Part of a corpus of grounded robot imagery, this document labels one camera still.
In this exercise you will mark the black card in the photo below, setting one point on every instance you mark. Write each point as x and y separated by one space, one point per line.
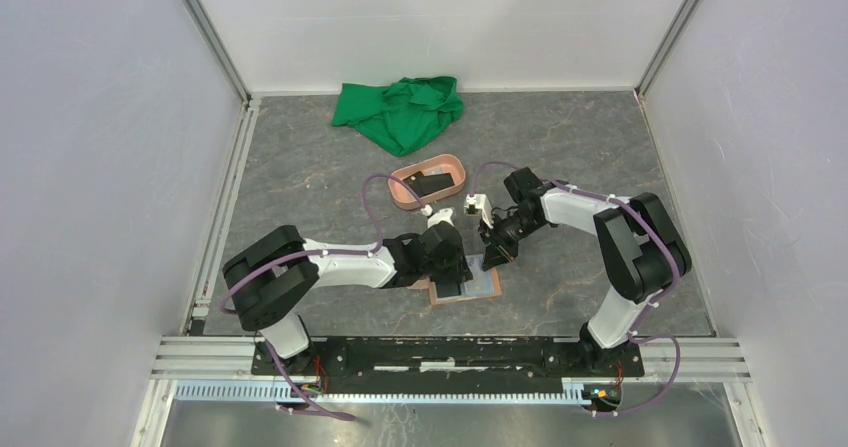
439 184

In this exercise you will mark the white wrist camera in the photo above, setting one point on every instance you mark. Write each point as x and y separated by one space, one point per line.
435 217
478 205

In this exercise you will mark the brown leather card holder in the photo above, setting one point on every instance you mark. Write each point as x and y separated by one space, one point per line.
483 284

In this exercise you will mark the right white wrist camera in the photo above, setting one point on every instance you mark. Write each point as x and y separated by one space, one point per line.
478 205

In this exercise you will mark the green cloth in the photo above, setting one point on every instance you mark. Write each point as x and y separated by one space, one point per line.
401 117

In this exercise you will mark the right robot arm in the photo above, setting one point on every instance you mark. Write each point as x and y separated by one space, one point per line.
643 253

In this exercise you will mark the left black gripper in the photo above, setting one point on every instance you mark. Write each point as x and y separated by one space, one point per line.
459 269

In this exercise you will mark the pink oval tray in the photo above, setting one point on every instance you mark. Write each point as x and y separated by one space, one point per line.
403 196

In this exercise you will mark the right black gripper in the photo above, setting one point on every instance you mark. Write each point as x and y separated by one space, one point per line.
496 250

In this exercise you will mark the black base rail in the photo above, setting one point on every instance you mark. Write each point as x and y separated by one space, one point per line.
459 365

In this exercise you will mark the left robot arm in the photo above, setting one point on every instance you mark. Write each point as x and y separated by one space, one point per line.
269 278

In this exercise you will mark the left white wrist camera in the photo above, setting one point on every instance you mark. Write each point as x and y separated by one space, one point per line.
435 217

